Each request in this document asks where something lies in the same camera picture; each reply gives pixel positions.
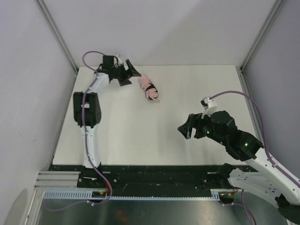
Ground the pink and black folding umbrella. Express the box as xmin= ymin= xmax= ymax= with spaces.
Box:
xmin=139 ymin=75 xmax=160 ymax=102

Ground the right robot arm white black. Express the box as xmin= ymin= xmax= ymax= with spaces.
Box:
xmin=178 ymin=111 xmax=300 ymax=225

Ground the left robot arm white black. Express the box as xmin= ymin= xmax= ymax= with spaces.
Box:
xmin=73 ymin=51 xmax=141 ymax=171

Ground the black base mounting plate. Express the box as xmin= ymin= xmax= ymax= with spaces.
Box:
xmin=76 ymin=164 xmax=244 ymax=203

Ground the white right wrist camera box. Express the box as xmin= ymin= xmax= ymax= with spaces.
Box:
xmin=200 ymin=97 xmax=218 ymax=118

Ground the grey slotted cable duct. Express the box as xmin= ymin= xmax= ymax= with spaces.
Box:
xmin=43 ymin=190 xmax=220 ymax=201

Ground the left aluminium corner post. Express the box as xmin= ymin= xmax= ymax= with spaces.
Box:
xmin=35 ymin=0 xmax=79 ymax=75

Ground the aluminium corner post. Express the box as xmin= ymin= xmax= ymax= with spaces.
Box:
xmin=35 ymin=0 xmax=79 ymax=75
xmin=240 ymin=0 xmax=285 ymax=73

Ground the aluminium frame rail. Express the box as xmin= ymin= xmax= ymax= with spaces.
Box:
xmin=34 ymin=171 xmax=79 ymax=190

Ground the right aluminium corner post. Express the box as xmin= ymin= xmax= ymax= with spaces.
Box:
xmin=240 ymin=0 xmax=285 ymax=73

